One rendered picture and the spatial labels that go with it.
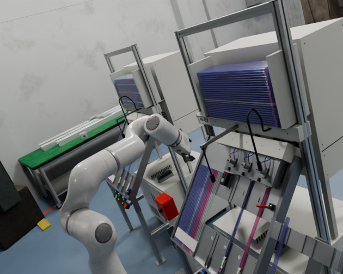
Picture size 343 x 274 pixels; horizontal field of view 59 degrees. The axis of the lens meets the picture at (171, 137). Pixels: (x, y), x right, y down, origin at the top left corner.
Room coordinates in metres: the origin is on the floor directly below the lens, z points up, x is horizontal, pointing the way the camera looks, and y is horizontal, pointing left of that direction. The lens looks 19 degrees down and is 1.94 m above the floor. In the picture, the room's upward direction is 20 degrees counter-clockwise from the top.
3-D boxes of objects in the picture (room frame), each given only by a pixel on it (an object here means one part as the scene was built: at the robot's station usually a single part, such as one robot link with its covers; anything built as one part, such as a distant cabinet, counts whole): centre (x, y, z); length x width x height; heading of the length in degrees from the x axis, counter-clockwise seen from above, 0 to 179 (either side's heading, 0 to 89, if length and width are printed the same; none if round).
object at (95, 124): (5.15, 1.18, 0.46); 2.56 x 1.00 x 0.93; 125
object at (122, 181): (2.81, 0.25, 0.66); 1.01 x 0.73 x 1.31; 114
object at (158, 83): (2.91, 0.08, 0.95); 1.33 x 0.82 x 1.90; 114
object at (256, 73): (1.47, -0.41, 1.52); 0.51 x 0.13 x 0.27; 24
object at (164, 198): (2.05, 0.22, 0.39); 0.24 x 0.24 x 0.78; 24
